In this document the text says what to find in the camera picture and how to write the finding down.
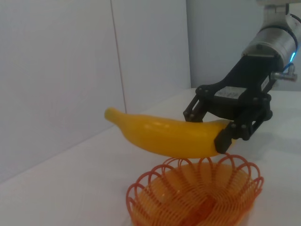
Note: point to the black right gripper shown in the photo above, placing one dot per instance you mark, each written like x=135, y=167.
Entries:
x=249, y=77

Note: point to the yellow banana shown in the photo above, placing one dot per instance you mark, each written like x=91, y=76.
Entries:
x=164, y=136

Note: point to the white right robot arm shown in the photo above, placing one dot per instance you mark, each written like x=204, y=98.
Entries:
x=270, y=40

